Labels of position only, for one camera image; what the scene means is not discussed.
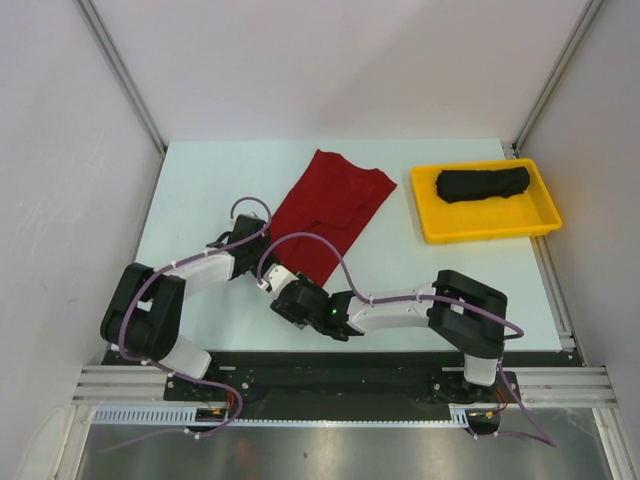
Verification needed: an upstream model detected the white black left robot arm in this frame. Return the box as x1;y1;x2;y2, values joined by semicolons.
100;215;271;400

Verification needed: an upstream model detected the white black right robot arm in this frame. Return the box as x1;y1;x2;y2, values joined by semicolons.
261;265;508;401

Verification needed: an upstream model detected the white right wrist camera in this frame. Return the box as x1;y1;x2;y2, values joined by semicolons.
257;264;298;296

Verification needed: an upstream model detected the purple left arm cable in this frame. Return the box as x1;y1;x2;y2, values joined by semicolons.
117;196;274;441

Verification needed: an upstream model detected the rolled black t shirt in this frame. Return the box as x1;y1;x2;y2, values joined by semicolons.
435;167;530;203

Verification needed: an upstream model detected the yellow plastic tray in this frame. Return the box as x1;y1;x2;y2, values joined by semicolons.
409;158;563;245

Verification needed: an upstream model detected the white slotted cable duct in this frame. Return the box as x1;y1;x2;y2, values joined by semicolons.
92;402;501;431

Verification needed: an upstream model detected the red t shirt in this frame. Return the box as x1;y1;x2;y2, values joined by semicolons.
270;150;397;285

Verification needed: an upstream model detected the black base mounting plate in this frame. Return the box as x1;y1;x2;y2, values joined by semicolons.
102;349;584;405

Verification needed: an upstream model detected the aluminium frame rail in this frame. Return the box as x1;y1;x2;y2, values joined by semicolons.
72;366;617;408

